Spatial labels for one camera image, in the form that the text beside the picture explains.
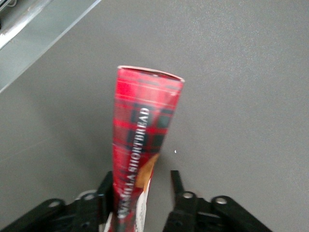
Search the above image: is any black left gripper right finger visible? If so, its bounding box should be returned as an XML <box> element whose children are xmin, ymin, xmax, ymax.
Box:
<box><xmin>161</xmin><ymin>170</ymin><xmax>274</xmax><ymax>232</ymax></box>

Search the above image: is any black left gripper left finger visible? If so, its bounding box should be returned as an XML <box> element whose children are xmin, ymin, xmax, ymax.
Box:
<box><xmin>0</xmin><ymin>170</ymin><xmax>114</xmax><ymax>232</ymax></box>

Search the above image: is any red tartan cookie box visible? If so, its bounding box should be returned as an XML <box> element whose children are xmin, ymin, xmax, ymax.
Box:
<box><xmin>100</xmin><ymin>65</ymin><xmax>185</xmax><ymax>232</ymax></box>

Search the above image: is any aluminium table edge rail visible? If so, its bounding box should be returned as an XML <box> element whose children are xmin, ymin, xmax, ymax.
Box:
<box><xmin>0</xmin><ymin>0</ymin><xmax>102</xmax><ymax>94</ymax></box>

